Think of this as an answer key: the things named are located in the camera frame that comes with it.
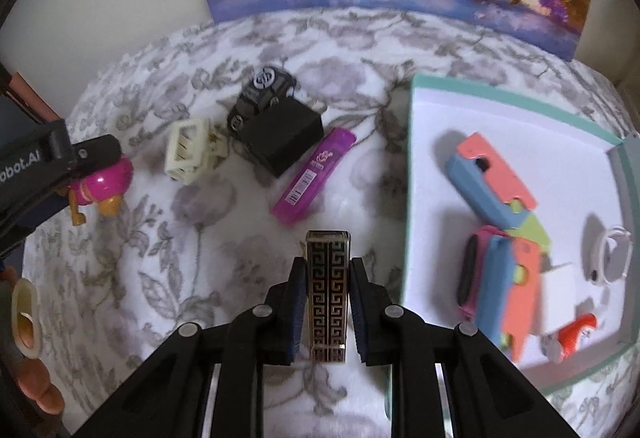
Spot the black charger cube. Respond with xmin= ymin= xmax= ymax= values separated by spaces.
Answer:
xmin=240 ymin=97 xmax=324 ymax=178

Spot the pink smart watch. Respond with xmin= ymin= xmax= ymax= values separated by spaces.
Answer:
xmin=457 ymin=226 xmax=506 ymax=320

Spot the cream hair claw clip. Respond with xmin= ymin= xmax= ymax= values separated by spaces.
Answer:
xmin=164 ymin=117 xmax=229 ymax=186

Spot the floral patterned table cloth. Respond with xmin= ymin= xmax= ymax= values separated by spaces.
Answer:
xmin=24 ymin=8 xmax=634 ymax=430

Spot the blue orange toy cleaver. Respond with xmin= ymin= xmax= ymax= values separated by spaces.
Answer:
xmin=474 ymin=236 xmax=541 ymax=363

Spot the teal white tray box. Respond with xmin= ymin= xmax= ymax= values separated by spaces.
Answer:
xmin=401 ymin=75 xmax=639 ymax=394

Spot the red white glue bottle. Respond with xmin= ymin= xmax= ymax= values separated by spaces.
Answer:
xmin=541 ymin=312 xmax=598 ymax=364

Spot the gold black patterned lighter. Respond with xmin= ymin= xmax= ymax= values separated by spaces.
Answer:
xmin=306 ymin=230 xmax=350 ymax=363

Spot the person's hand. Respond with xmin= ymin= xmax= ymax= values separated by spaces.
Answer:
xmin=1 ymin=267 xmax=65 ymax=416

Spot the purple lighter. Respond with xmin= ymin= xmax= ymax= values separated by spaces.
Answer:
xmin=271 ymin=127 xmax=357 ymax=226

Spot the white smart watch band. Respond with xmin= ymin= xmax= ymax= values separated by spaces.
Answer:
xmin=589 ymin=226 xmax=634 ymax=285

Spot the black toy car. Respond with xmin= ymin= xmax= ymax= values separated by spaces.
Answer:
xmin=227 ymin=65 xmax=298 ymax=138

